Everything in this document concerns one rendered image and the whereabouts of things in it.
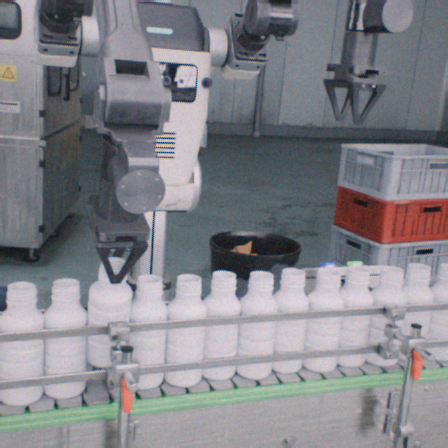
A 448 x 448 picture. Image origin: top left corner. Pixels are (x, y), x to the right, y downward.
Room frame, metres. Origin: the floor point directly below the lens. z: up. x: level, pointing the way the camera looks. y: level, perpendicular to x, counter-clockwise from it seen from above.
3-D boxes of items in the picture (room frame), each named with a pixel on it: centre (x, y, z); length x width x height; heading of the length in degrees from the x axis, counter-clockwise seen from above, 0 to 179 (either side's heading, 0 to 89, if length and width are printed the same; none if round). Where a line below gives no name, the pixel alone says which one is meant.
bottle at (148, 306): (0.88, 0.09, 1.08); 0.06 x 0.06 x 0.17
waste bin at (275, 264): (3.02, -0.21, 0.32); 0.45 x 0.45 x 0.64
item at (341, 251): (3.37, -0.99, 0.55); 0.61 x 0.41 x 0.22; 118
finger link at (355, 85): (1.15, -0.23, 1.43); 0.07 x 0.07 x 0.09; 20
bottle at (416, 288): (1.05, -0.35, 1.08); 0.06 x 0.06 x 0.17
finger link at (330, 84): (1.18, -0.22, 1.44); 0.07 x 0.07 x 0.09; 20
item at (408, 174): (3.37, -0.99, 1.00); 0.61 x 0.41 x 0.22; 118
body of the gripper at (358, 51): (1.17, -0.23, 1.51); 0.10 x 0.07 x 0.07; 20
